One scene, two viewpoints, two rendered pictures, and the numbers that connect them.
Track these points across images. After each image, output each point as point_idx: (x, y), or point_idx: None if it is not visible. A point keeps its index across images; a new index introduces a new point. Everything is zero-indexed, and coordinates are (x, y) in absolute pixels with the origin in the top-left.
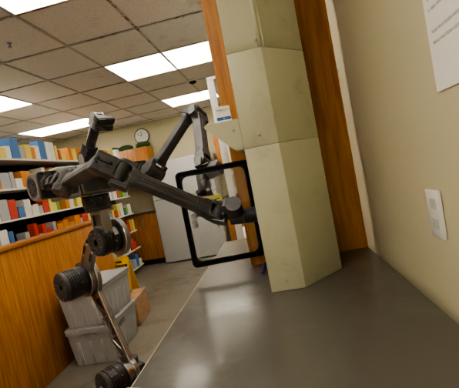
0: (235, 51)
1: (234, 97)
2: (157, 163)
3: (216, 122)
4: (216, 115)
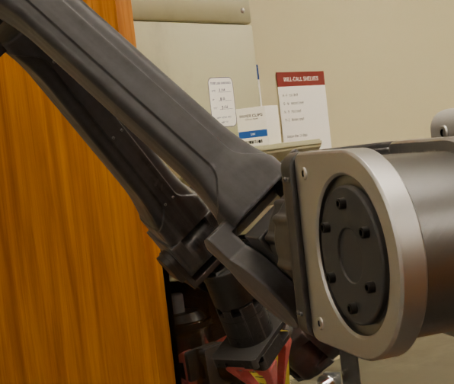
0: (236, 24)
1: (260, 104)
2: (257, 203)
3: (277, 134)
4: (279, 121)
